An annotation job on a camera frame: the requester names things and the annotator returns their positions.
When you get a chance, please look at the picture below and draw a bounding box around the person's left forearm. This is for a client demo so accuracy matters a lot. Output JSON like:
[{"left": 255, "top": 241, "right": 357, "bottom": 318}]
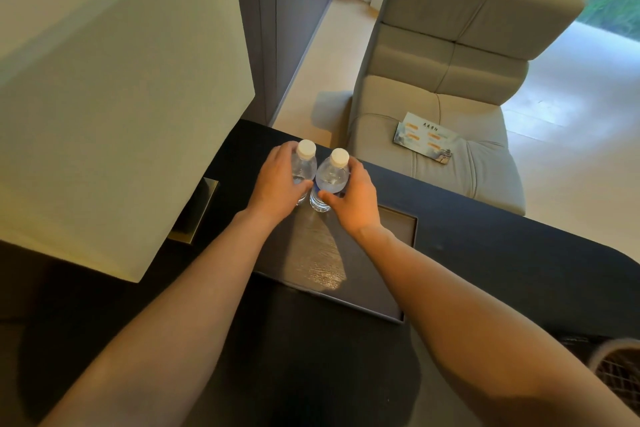
[{"left": 39, "top": 209, "right": 281, "bottom": 427}]

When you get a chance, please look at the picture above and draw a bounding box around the brass lamp base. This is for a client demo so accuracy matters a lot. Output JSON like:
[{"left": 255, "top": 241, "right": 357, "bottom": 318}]
[{"left": 167, "top": 177, "right": 220, "bottom": 246}]

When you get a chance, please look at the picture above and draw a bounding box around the clear water bottle white cap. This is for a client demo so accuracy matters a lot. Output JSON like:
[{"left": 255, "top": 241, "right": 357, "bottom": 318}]
[
  {"left": 291, "top": 139, "right": 318, "bottom": 206},
  {"left": 309, "top": 148, "right": 351, "bottom": 213}
]

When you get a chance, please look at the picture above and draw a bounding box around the wire mesh waste basket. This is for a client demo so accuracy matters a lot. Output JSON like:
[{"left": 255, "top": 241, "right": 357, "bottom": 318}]
[{"left": 588, "top": 338, "right": 640, "bottom": 416}]

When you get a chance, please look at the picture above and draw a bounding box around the person's right forearm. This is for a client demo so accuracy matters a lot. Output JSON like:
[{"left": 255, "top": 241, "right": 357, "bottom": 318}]
[{"left": 352, "top": 224, "right": 640, "bottom": 427}]

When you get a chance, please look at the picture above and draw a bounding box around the beige lampshade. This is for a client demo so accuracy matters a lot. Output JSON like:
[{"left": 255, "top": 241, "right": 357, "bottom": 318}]
[{"left": 0, "top": 0, "right": 256, "bottom": 284}]

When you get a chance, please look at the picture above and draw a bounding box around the illustrated paper card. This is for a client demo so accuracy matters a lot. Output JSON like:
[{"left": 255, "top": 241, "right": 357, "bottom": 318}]
[{"left": 393, "top": 112, "right": 459, "bottom": 165}]

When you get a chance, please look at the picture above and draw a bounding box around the beige upholstered armchair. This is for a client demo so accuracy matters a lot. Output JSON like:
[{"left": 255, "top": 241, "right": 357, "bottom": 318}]
[{"left": 347, "top": 0, "right": 589, "bottom": 217}]

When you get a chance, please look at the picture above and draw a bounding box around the dark wooden tray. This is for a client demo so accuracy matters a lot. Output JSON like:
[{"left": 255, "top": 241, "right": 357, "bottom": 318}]
[{"left": 252, "top": 201, "right": 418, "bottom": 325}]

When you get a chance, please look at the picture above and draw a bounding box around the person's right hand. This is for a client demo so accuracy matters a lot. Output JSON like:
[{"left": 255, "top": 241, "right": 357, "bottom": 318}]
[{"left": 318, "top": 157, "right": 383, "bottom": 240}]

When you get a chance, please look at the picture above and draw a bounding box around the person's left hand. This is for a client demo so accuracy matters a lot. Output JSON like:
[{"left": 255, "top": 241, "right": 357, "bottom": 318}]
[{"left": 246, "top": 141, "right": 314, "bottom": 228}]

